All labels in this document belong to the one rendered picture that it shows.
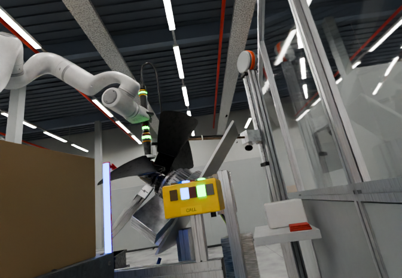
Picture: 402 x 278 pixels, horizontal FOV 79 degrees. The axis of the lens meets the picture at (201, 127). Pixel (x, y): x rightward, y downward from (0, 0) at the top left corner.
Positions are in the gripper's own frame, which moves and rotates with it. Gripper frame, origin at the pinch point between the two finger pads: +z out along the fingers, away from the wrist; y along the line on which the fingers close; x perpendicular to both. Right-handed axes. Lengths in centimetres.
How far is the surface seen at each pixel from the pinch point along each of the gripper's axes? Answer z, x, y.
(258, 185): 570, -22, 55
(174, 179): 0.3, -32.1, 11.9
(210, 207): -42, -46, 34
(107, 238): -36, -51, 0
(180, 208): -42, -45, 26
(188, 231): 9, -56, 13
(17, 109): 356, 252, -498
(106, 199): -36, -39, 0
